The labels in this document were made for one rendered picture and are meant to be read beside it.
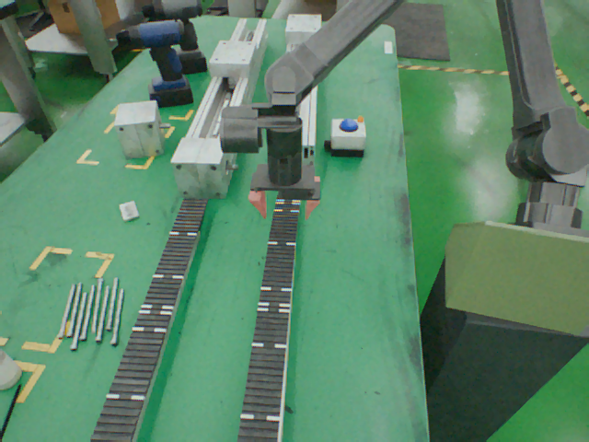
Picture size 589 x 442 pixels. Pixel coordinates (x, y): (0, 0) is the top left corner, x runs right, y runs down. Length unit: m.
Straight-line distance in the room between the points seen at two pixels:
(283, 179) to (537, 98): 0.41
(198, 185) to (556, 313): 0.68
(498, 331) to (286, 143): 0.47
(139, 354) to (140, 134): 0.55
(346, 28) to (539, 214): 0.41
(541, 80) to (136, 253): 0.74
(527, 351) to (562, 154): 0.34
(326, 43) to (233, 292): 0.43
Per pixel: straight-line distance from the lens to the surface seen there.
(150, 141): 1.02
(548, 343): 0.81
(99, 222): 0.90
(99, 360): 0.70
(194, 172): 0.85
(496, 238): 0.61
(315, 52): 0.65
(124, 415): 0.61
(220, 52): 1.24
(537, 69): 0.75
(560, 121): 0.71
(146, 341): 0.65
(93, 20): 3.23
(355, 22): 0.68
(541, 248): 0.63
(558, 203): 0.71
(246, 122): 0.62
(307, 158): 0.90
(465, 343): 0.79
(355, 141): 0.97
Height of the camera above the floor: 1.35
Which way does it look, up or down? 44 degrees down
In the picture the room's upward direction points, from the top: straight up
